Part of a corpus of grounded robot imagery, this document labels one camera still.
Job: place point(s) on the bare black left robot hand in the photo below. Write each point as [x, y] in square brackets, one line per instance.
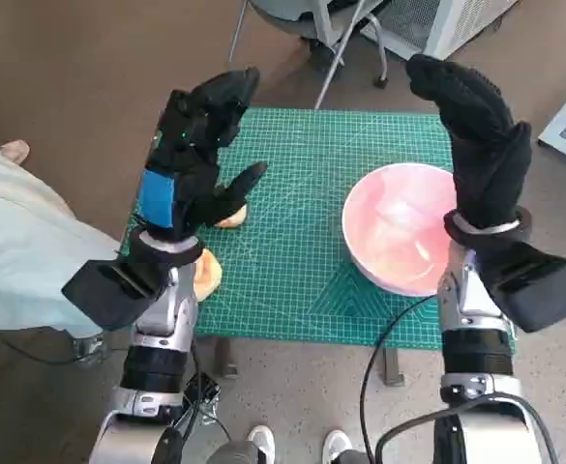
[193, 188]

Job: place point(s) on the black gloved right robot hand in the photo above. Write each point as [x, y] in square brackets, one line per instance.
[485, 159]

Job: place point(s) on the long striped toy bread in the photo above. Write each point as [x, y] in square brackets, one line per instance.
[234, 220]

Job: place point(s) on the round toy bread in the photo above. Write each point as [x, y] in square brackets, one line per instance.
[209, 275]

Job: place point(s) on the pink bowl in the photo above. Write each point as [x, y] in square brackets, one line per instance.
[394, 227]

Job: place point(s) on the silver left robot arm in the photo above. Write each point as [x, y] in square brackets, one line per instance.
[159, 357]

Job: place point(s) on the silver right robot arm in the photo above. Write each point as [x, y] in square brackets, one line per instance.
[476, 357]

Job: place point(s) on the green cutting mat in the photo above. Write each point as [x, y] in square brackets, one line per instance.
[292, 241]

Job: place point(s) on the white grilled cabinet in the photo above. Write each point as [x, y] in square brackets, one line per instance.
[437, 24]

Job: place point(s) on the grey table leg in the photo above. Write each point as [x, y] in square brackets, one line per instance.
[393, 367]
[227, 357]

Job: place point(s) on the white metal rod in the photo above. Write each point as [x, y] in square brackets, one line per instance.
[333, 63]

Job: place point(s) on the person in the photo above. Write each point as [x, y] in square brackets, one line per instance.
[21, 251]

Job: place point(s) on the chrome stool base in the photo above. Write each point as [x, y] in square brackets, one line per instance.
[90, 349]

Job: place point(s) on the black bar device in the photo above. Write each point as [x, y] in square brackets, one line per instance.
[210, 386]

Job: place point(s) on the grey office chair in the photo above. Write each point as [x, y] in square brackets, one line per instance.
[306, 19]

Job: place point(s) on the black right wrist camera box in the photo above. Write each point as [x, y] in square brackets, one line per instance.
[539, 295]

